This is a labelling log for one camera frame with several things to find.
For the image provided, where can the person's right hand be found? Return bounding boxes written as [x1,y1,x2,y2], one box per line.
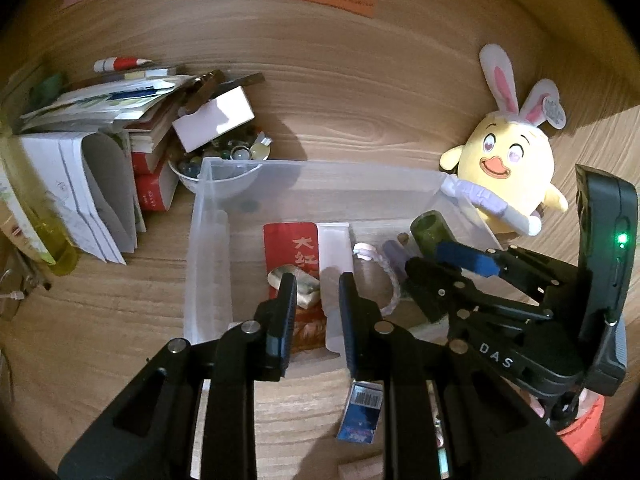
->
[516,386,604,421]

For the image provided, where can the clear bowl of trinkets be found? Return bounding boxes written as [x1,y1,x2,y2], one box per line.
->
[168,125,273,198]

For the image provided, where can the clear plastic storage bin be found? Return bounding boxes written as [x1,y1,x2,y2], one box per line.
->
[183,158,498,344]

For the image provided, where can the red white marker pen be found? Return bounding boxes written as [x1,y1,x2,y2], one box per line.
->
[93,56,153,74]

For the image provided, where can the red tea packet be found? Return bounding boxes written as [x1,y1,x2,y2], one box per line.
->
[262,222,326,353]

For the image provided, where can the yellow chick plush toy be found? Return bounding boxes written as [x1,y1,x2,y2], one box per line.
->
[439,44,568,236]

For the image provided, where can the braided pink rope bracelet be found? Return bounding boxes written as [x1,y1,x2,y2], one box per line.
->
[351,242,404,317]

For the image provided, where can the gold foil sachet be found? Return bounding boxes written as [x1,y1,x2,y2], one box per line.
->
[267,263,321,310]

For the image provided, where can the small white cardboard box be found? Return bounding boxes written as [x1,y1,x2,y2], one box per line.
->
[172,87,255,153]

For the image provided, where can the folded white papers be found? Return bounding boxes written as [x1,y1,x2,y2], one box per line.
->
[13,131,138,264]

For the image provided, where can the stack of books and papers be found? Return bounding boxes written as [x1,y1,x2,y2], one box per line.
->
[15,73,217,224]

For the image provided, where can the blue white small box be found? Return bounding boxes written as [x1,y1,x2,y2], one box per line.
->
[336,382,384,444]

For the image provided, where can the wire frame glasses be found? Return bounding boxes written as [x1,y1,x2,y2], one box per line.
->
[1,266,51,321]

